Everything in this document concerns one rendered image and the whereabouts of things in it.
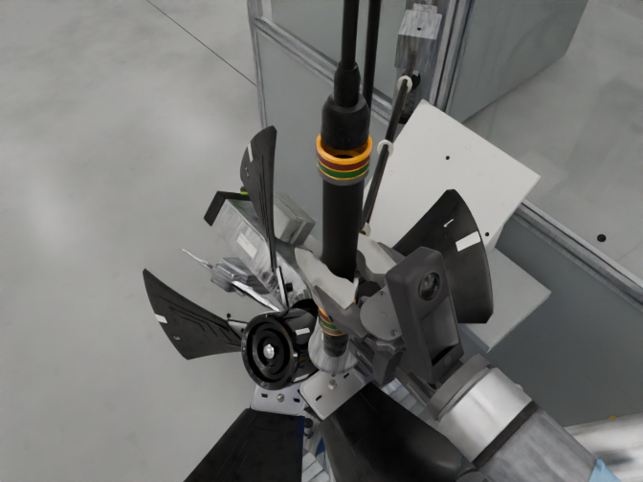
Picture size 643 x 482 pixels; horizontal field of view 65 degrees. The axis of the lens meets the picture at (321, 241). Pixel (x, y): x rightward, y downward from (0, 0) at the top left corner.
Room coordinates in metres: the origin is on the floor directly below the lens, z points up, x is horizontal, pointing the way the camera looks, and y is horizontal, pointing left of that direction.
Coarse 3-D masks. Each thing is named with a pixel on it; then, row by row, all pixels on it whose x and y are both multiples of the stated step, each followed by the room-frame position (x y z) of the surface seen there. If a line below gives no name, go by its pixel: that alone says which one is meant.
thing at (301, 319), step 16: (304, 304) 0.45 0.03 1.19; (256, 320) 0.38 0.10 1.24; (272, 320) 0.38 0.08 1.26; (288, 320) 0.37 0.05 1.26; (304, 320) 0.39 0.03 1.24; (256, 336) 0.37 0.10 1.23; (272, 336) 0.36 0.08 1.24; (288, 336) 0.35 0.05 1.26; (304, 336) 0.35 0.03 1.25; (256, 352) 0.35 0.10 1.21; (288, 352) 0.33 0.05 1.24; (304, 352) 0.33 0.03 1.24; (256, 368) 0.33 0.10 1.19; (272, 368) 0.32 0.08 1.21; (288, 368) 0.31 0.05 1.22; (304, 368) 0.31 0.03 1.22; (272, 384) 0.30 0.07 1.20; (288, 384) 0.29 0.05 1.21
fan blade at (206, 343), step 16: (144, 272) 0.55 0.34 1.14; (160, 288) 0.51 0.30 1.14; (160, 304) 0.51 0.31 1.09; (176, 304) 0.48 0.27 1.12; (192, 304) 0.46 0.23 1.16; (176, 320) 0.48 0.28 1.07; (192, 320) 0.46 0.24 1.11; (208, 320) 0.44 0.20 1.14; (224, 320) 0.42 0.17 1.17; (192, 336) 0.46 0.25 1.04; (208, 336) 0.44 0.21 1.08; (224, 336) 0.43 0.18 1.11; (192, 352) 0.46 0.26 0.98; (208, 352) 0.44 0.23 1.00; (224, 352) 0.43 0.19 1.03
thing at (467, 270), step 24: (456, 192) 0.50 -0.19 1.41; (432, 216) 0.48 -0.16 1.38; (456, 216) 0.46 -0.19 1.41; (408, 240) 0.46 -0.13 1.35; (432, 240) 0.43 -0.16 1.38; (456, 240) 0.41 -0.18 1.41; (480, 240) 0.40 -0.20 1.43; (456, 264) 0.38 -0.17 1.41; (480, 264) 0.36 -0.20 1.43; (360, 288) 0.41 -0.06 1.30; (456, 288) 0.34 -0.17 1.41; (480, 288) 0.33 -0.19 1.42; (456, 312) 0.31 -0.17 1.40; (480, 312) 0.30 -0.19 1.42
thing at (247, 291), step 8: (192, 256) 0.64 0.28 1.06; (200, 264) 0.62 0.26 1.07; (208, 264) 0.61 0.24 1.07; (240, 280) 0.56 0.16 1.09; (240, 288) 0.53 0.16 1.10; (248, 288) 0.53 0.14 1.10; (248, 296) 0.52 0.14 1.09; (256, 296) 0.51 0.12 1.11; (264, 296) 0.51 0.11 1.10; (264, 304) 0.49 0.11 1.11; (272, 304) 0.49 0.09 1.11
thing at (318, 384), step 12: (324, 372) 0.32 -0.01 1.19; (348, 372) 0.32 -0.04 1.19; (312, 384) 0.30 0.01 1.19; (324, 384) 0.30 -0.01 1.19; (348, 384) 0.30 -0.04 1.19; (360, 384) 0.30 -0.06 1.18; (312, 396) 0.28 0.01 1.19; (324, 396) 0.29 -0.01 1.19; (336, 396) 0.29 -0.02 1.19; (348, 396) 0.29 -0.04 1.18; (324, 408) 0.27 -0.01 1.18; (336, 408) 0.27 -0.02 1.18
